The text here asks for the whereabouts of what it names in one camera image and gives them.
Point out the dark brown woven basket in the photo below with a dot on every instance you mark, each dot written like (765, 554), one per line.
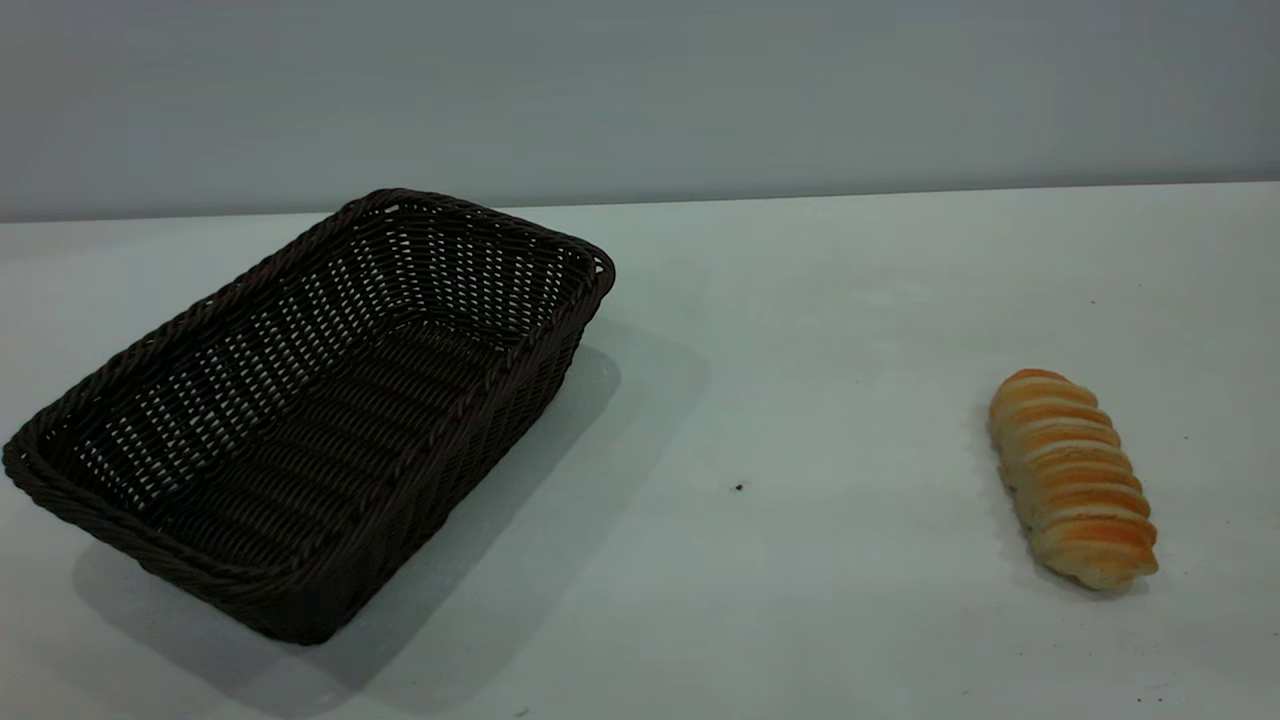
(300, 430)

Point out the ridged bread loaf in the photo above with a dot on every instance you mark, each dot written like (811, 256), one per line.
(1070, 480)

